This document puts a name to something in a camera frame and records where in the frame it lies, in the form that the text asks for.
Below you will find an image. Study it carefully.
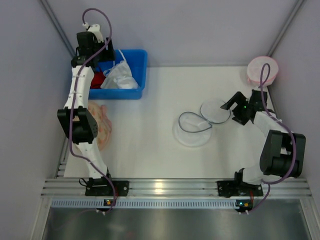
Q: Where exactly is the red bra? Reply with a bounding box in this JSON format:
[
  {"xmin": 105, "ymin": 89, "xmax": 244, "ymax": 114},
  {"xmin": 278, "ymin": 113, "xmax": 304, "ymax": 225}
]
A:
[{"xmin": 90, "ymin": 71, "xmax": 106, "ymax": 89}]

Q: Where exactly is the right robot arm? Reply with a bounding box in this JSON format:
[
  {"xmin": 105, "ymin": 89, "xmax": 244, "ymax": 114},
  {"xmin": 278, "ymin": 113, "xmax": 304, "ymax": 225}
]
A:
[{"xmin": 220, "ymin": 90, "xmax": 306, "ymax": 185}]

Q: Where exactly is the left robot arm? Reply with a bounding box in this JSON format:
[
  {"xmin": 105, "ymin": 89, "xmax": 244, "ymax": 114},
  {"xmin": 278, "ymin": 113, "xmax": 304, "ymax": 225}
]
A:
[{"xmin": 57, "ymin": 27, "xmax": 115, "ymax": 181}]

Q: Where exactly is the white bra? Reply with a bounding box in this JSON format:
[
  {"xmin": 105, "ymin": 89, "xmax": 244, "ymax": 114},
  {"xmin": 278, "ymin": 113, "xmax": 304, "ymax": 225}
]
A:
[{"xmin": 103, "ymin": 49, "xmax": 138, "ymax": 90}]

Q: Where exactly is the pink trimmed mesh laundry bag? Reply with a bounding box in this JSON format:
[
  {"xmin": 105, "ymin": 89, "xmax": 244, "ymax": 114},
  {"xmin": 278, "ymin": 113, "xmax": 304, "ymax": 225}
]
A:
[{"xmin": 246, "ymin": 56, "xmax": 279, "ymax": 87}]

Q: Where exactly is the floral patterned bra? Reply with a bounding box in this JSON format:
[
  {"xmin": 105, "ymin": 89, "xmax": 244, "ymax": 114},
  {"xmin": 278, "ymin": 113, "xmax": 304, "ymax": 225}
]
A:
[{"xmin": 88, "ymin": 100, "xmax": 112, "ymax": 152}]

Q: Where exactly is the blue plastic bin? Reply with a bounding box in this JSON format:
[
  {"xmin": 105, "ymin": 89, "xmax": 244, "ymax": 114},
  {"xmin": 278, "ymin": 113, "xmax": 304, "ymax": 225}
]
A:
[{"xmin": 89, "ymin": 49, "xmax": 148, "ymax": 100}]

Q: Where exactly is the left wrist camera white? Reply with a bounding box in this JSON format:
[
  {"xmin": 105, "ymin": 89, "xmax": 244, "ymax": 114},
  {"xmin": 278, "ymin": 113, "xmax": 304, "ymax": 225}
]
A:
[{"xmin": 82, "ymin": 22, "xmax": 105, "ymax": 43}]

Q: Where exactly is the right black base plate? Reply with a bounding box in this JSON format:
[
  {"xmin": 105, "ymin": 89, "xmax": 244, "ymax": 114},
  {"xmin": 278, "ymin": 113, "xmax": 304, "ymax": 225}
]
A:
[{"xmin": 217, "ymin": 180, "xmax": 264, "ymax": 198}]

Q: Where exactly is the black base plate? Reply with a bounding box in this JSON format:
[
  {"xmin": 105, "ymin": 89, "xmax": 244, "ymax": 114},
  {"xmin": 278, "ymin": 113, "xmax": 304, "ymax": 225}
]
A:
[
  {"xmin": 217, "ymin": 180, "xmax": 264, "ymax": 198},
  {"xmin": 79, "ymin": 177, "xmax": 130, "ymax": 197}
]

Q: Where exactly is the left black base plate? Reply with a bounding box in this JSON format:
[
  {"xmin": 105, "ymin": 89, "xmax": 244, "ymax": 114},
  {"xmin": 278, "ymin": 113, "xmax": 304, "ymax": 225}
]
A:
[{"xmin": 79, "ymin": 177, "xmax": 130, "ymax": 197}]

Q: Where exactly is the aluminium mounting rail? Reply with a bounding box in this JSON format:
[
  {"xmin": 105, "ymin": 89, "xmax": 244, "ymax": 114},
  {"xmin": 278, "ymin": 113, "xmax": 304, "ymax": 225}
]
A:
[{"xmin": 40, "ymin": 178, "xmax": 312, "ymax": 199}]

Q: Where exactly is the slotted cable duct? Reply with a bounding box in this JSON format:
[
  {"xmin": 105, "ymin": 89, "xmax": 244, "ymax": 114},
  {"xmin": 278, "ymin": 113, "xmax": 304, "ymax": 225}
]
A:
[{"xmin": 51, "ymin": 198, "xmax": 252, "ymax": 209}]

